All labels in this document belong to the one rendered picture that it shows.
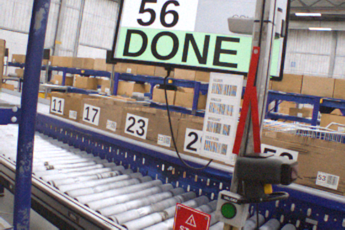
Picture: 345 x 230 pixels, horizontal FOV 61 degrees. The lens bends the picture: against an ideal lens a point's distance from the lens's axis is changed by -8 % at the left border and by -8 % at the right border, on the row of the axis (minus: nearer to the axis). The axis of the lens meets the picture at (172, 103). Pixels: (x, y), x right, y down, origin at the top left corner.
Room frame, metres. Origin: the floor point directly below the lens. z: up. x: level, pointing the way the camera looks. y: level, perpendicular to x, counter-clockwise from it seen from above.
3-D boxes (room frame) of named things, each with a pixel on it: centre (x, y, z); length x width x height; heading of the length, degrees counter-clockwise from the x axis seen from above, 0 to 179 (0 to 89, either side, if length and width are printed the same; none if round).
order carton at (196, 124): (1.52, -0.28, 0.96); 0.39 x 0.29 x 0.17; 53
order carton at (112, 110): (1.99, 0.34, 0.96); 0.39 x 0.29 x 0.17; 53
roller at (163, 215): (1.13, -0.05, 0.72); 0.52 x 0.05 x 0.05; 143
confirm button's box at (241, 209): (0.66, -0.16, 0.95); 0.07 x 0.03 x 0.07; 53
